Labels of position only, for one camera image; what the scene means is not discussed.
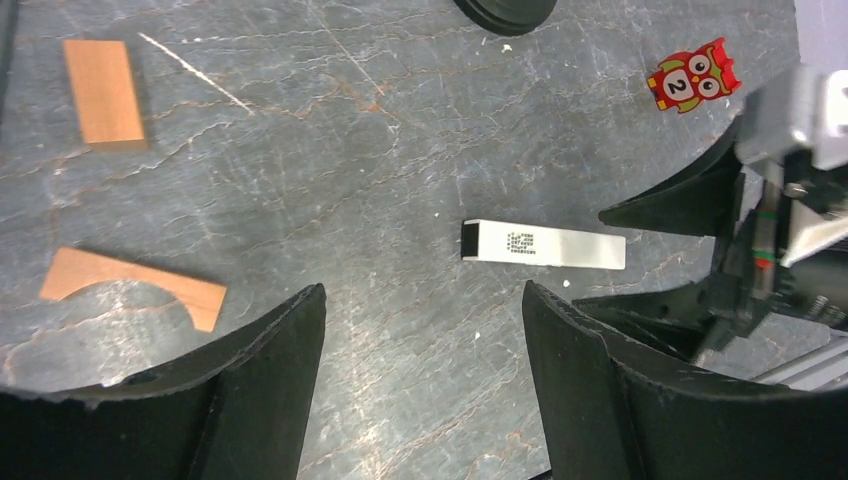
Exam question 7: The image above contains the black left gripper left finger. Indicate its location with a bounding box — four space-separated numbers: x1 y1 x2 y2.
99 284 326 479

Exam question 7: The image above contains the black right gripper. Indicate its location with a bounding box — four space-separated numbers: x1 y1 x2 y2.
574 132 847 361

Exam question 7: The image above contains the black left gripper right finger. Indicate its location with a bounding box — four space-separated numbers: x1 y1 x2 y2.
522 282 847 479

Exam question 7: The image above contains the white remote control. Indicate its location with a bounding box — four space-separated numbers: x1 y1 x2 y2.
460 219 626 270

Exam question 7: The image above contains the small red toy block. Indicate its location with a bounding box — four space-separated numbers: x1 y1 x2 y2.
647 37 742 114

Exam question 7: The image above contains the black round stand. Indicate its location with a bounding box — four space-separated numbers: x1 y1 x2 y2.
454 0 557 37

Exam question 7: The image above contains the tan wooden rectangular block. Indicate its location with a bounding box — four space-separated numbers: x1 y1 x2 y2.
62 39 148 152

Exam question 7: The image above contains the tan wooden bracket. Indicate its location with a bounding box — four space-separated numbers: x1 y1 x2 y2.
38 246 229 334

